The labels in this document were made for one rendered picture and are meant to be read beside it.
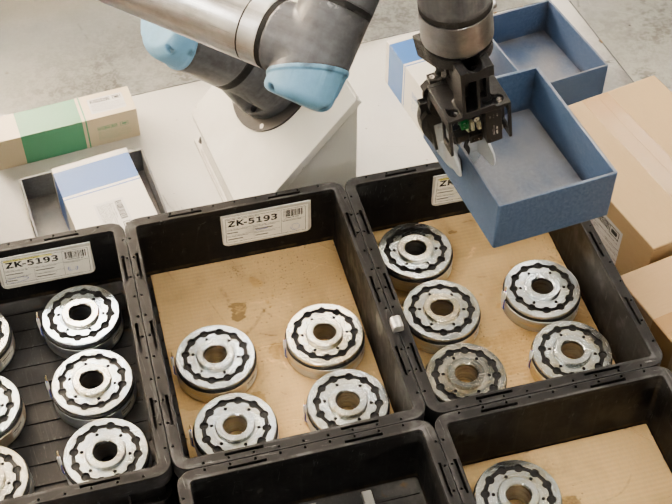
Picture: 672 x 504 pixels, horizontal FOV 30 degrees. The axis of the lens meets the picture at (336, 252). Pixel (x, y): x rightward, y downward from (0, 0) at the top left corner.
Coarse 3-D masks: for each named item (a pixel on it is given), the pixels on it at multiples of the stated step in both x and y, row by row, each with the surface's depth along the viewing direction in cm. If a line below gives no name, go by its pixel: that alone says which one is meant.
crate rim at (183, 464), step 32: (288, 192) 167; (320, 192) 168; (128, 224) 164; (160, 224) 164; (352, 224) 164; (384, 320) 153; (160, 352) 150; (160, 384) 146; (416, 384) 146; (384, 416) 143; (416, 416) 143; (256, 448) 141
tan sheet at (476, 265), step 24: (456, 216) 178; (456, 240) 175; (480, 240) 175; (528, 240) 175; (552, 240) 175; (456, 264) 172; (480, 264) 172; (504, 264) 172; (480, 288) 169; (480, 336) 164; (504, 336) 164; (528, 336) 164; (504, 360) 161; (528, 360) 161
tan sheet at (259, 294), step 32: (256, 256) 173; (288, 256) 173; (320, 256) 173; (160, 288) 169; (192, 288) 169; (224, 288) 169; (256, 288) 169; (288, 288) 169; (320, 288) 169; (160, 320) 166; (192, 320) 166; (224, 320) 166; (256, 320) 166; (288, 320) 166; (256, 352) 162; (256, 384) 159; (288, 384) 159; (192, 416) 155; (288, 416) 155; (192, 448) 152
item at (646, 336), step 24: (408, 168) 170; (432, 168) 170; (360, 216) 164; (600, 240) 162; (384, 264) 159; (384, 288) 156; (624, 288) 156; (408, 336) 151; (648, 336) 151; (648, 360) 149; (528, 384) 146; (552, 384) 146; (432, 408) 144; (456, 408) 144
